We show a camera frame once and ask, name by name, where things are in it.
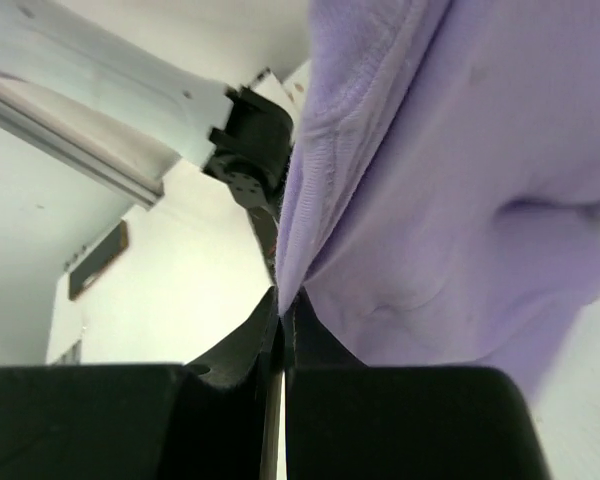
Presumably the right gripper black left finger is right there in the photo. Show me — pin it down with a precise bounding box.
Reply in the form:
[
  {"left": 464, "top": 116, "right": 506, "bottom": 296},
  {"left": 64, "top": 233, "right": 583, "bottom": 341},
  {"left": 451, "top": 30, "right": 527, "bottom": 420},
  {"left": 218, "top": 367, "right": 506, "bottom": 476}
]
[{"left": 0, "top": 291, "right": 281, "bottom": 479}]

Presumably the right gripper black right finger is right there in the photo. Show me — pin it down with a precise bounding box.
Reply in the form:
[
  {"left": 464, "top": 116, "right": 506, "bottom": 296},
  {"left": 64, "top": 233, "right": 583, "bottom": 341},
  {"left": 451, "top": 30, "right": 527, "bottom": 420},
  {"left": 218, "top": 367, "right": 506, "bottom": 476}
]
[{"left": 282, "top": 293, "right": 549, "bottom": 480}]

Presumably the purple t shirt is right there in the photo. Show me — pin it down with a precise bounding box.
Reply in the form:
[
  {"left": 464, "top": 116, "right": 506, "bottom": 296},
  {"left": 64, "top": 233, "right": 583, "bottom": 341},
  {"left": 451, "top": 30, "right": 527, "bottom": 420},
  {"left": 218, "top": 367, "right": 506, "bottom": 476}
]
[{"left": 276, "top": 1, "right": 600, "bottom": 395}]

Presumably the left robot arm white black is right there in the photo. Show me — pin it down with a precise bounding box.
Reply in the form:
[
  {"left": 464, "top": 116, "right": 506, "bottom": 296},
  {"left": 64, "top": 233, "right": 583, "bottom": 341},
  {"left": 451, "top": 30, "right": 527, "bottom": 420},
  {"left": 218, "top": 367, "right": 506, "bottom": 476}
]
[{"left": 0, "top": 1, "right": 297, "bottom": 215}]

